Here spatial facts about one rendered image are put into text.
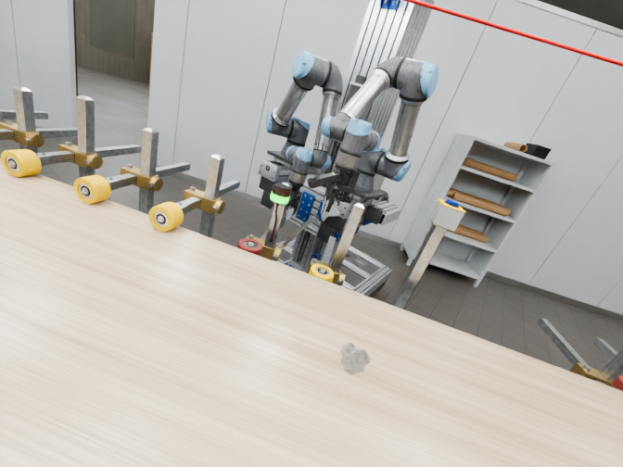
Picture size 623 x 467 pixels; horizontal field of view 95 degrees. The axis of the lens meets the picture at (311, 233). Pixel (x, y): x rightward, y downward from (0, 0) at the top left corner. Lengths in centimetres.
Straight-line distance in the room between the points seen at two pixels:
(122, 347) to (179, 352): 9
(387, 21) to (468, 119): 220
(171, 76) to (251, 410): 387
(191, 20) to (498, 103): 343
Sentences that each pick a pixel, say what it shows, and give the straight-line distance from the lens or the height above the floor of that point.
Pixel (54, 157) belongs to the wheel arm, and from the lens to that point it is 133.
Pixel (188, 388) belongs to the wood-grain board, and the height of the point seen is 90.
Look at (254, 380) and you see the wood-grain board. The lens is 59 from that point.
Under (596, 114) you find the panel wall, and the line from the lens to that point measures 447.
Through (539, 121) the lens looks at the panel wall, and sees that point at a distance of 417.
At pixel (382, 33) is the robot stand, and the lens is 185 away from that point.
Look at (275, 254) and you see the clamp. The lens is 104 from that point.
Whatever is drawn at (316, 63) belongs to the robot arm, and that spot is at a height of 153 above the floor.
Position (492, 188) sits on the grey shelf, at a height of 111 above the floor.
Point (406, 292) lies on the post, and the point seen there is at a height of 89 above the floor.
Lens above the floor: 136
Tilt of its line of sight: 23 degrees down
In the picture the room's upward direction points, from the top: 18 degrees clockwise
